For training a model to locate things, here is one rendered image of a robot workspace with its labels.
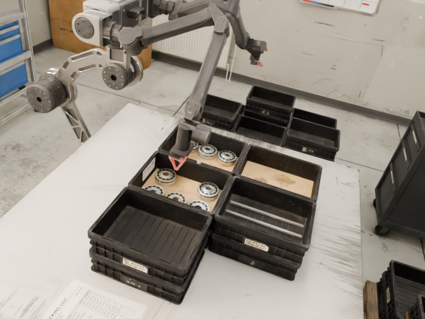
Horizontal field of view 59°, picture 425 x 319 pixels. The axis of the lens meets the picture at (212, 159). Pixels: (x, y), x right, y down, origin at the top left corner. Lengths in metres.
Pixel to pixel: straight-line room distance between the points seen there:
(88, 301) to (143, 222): 0.37
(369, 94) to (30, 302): 4.17
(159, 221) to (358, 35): 3.51
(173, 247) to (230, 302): 0.31
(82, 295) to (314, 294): 0.94
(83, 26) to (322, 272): 1.48
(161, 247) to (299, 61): 3.56
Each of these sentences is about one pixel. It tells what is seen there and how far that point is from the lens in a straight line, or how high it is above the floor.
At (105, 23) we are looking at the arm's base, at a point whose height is 1.49.
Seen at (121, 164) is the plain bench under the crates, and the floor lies 0.70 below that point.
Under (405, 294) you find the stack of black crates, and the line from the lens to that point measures 2.58.
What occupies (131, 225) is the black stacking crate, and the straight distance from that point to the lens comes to 1.63.
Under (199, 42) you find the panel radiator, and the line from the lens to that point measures 4.81.
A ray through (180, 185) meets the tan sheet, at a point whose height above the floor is 0.83.
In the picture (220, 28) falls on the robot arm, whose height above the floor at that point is 1.56.
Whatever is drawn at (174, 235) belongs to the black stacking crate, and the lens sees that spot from 1.60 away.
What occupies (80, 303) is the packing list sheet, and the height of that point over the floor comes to 0.70.
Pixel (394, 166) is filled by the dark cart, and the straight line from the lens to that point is 3.25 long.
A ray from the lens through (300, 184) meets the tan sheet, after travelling 2.02.
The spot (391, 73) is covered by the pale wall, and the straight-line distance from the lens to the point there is 4.81.
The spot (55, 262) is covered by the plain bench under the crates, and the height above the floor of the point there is 0.70.
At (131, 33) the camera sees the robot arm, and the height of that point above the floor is 1.48.
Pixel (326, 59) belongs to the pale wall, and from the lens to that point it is 4.72.
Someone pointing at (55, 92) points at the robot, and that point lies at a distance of 2.36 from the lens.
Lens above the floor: 2.03
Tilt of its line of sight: 36 degrees down
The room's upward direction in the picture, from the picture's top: 10 degrees clockwise
